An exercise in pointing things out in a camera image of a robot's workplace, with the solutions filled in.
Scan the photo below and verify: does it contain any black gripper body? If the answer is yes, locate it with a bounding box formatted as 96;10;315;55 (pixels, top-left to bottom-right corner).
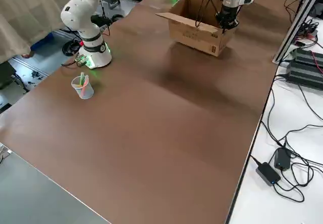
215;6;240;30

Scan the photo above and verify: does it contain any brown cardboard box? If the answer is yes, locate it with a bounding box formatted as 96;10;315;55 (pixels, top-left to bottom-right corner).
155;0;237;58

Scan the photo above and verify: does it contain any black usb hub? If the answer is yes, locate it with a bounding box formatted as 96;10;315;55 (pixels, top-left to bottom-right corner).
297;19;319;43

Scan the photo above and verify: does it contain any black power supply unit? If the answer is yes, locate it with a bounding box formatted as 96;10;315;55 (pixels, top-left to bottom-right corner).
286;60;323;91
290;47;323;67

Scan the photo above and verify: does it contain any black power adapter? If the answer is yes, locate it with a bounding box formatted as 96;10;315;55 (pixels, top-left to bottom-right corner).
274;147;293;172
255;161;282;186

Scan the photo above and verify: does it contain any clear plastic cup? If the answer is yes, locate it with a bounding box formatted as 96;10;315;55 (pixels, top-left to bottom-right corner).
71;74;94;100

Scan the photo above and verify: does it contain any beige curtain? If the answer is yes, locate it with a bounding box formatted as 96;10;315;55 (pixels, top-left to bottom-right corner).
0;0;76;65

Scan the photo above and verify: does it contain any grey side table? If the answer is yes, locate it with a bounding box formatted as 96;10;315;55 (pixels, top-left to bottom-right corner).
0;143;112;224

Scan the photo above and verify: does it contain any aluminium frame post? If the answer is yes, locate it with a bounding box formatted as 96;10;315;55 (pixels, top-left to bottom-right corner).
272;0;323;64

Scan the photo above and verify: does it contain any black power cable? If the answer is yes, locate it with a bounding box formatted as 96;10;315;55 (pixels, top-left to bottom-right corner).
266;74;288;149

